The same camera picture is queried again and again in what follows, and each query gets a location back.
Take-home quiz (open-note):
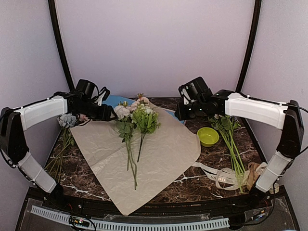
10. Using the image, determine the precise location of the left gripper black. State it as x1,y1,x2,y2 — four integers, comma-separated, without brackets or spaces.
76,100,117,121

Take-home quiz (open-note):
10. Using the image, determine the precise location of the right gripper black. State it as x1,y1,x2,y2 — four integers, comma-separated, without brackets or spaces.
175,100,206,120

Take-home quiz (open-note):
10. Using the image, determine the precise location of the white rose fake flower stem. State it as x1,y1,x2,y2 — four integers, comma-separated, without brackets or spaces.
114,101,138,190

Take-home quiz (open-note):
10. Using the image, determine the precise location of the green leafy fake flower bunch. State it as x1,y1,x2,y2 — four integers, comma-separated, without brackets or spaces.
131,100,160,162

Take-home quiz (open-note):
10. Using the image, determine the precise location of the beige pink wrapping paper sheet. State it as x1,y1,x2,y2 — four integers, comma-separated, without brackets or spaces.
71,106,201,216

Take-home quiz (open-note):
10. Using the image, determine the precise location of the pink rose fake flower stem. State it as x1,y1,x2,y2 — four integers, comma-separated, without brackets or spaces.
124,93,153,171

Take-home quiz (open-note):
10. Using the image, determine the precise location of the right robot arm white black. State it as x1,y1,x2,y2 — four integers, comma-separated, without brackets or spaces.
176,86,304,209

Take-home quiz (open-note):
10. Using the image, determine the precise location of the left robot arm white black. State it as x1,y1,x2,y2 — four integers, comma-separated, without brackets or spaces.
0,79,117,210

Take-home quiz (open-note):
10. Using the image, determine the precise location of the right pile of fake flowers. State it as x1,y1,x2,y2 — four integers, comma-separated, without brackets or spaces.
207,115,245,193

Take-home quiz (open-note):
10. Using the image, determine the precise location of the pile of fake flowers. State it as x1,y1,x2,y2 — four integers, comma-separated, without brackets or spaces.
207,115,245,193
45,113,89,182

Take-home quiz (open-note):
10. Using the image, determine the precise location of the left pile of fake flowers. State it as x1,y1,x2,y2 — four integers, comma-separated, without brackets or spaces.
45,113,89,182

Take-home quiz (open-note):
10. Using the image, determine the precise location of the blue wrapping paper sheet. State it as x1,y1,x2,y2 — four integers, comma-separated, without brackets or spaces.
103,95,186,125

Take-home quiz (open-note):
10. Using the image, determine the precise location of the lime green bowl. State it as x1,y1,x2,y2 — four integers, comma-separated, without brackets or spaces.
197,127,219,147

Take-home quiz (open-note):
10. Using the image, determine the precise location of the white printed ribbon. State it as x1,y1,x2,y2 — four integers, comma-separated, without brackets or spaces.
192,162,249,191

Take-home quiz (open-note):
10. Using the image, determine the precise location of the brown twine ribbon bundle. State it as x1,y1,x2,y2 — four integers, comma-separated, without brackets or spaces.
246,162,267,191

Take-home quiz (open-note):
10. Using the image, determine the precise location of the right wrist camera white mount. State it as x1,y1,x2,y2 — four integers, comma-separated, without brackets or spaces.
178,76,214,105

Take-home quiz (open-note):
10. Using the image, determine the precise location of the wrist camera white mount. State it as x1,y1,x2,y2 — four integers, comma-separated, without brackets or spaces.
178,76,214,105
94,87,110,106

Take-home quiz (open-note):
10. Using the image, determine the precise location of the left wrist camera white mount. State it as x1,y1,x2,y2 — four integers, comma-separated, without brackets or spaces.
94,87,110,106

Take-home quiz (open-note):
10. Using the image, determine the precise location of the white slotted cable duct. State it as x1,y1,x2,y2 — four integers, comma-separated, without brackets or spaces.
30,205,230,231

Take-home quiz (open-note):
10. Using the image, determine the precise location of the right black frame post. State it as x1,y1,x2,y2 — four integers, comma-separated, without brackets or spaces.
235,0,262,93

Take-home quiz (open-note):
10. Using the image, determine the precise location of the black frame post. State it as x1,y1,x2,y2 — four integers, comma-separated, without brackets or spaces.
235,0,262,93
47,0,75,90

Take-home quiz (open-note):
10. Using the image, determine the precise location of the left black frame post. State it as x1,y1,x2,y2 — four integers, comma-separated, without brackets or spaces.
47,0,75,90

